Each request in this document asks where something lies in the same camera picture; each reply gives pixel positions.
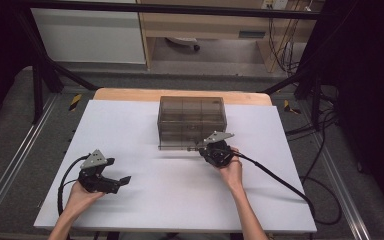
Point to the white cabinet panel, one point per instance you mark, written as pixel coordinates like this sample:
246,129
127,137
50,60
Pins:
86,36

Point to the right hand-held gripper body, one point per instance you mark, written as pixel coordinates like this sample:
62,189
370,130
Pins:
218,150

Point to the yellow black tape strip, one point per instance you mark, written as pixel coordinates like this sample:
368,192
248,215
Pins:
75,102
290,107

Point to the black metal frame bar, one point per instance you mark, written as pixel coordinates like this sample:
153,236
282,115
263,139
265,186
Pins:
166,9

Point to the office chair base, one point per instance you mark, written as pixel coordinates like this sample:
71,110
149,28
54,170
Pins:
183,41

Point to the white power strip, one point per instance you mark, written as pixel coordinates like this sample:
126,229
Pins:
275,4

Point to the light wooden desk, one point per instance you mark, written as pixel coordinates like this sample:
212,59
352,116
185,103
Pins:
206,25

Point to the person's left hand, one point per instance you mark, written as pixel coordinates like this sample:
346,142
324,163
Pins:
81,201

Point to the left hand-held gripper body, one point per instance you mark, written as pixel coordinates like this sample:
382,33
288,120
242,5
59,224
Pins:
95,173

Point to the aluminium floor rail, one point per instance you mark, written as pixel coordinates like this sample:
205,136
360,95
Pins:
16,160
341,186

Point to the black metal stand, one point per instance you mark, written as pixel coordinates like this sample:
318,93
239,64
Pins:
308,80
43,73

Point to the person's right hand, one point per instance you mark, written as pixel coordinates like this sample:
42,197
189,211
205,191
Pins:
233,173

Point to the translucent brown drawer box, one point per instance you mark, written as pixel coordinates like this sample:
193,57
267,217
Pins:
186,115

